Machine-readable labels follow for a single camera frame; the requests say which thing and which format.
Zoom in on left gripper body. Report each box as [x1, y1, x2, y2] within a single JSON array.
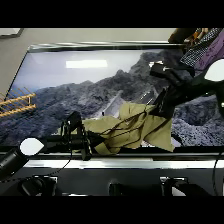
[[73, 123, 94, 162]]

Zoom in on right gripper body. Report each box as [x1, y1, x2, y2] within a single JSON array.
[[153, 87, 178, 119]]

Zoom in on khaki garment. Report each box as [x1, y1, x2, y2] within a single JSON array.
[[81, 101, 176, 156]]

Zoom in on brown garment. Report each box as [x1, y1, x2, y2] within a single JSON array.
[[167, 28, 205, 45]]

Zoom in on purple garment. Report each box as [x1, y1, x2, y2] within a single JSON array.
[[194, 29, 224, 72]]

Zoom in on yellow wooden rack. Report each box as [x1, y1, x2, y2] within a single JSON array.
[[0, 86, 37, 118]]

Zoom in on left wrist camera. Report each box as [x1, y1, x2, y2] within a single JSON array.
[[60, 110, 84, 141]]

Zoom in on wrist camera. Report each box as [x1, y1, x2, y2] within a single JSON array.
[[149, 62, 175, 80], [60, 110, 84, 141]]

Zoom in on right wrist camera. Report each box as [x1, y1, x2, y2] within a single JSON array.
[[149, 62, 175, 80]]

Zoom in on black cable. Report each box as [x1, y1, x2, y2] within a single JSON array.
[[211, 150, 224, 197], [39, 149, 75, 178]]

